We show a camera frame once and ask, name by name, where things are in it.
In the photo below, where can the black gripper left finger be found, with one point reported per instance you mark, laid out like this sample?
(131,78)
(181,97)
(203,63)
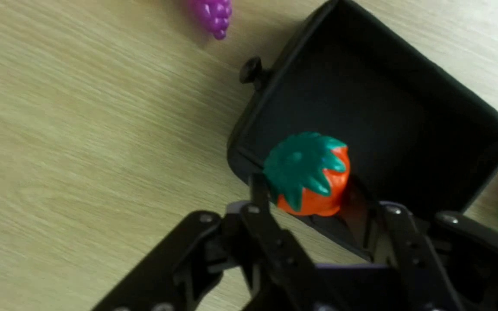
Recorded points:
(193,258)

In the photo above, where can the purple grape toy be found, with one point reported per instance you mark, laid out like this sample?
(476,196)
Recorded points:
(214,16)

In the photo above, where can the black square storage box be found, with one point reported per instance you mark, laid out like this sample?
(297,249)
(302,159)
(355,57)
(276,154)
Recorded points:
(416,133)

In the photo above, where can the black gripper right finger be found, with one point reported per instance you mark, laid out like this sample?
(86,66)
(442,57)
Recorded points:
(449,263)

